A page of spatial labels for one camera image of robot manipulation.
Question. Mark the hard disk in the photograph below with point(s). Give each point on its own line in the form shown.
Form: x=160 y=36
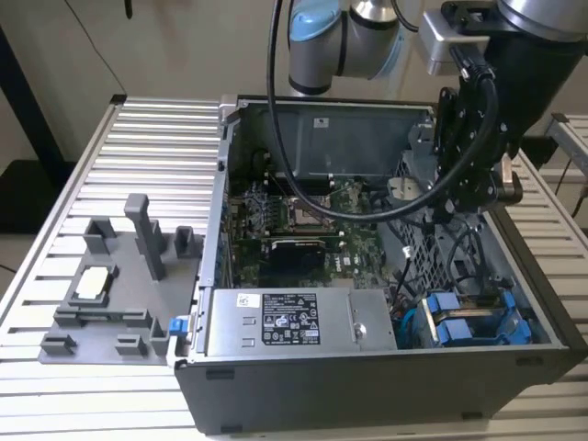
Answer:
x=448 y=331

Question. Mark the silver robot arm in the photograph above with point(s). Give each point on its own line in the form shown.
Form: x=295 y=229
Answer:
x=317 y=55

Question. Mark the grey metal disk bay cage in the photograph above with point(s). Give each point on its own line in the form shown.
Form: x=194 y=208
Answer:
x=422 y=257

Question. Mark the black RAM slot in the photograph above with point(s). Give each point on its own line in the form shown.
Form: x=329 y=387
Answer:
x=317 y=188
x=317 y=183
x=317 y=193
x=317 y=178

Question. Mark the green Dell motherboard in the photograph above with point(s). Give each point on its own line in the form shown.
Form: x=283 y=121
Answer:
x=358 y=275

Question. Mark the CPU socket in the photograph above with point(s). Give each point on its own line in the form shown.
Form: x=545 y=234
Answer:
x=305 y=216

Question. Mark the black graphics card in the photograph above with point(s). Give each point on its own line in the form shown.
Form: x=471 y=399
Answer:
x=294 y=257

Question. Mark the open black PC case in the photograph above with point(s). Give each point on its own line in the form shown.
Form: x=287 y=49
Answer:
x=321 y=395

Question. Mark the silver power supply unit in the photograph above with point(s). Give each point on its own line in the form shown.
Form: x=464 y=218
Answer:
x=220 y=321

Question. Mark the blue case latch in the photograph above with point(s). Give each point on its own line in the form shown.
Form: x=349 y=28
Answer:
x=177 y=326

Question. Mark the grey parts rack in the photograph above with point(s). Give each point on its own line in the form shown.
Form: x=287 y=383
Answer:
x=128 y=285

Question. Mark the silver CPU chip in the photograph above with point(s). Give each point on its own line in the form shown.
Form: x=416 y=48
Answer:
x=92 y=281

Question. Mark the grey metal side frame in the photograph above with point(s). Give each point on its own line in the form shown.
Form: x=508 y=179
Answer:
x=569 y=138

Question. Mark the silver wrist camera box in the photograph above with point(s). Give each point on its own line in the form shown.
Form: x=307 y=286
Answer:
x=436 y=46

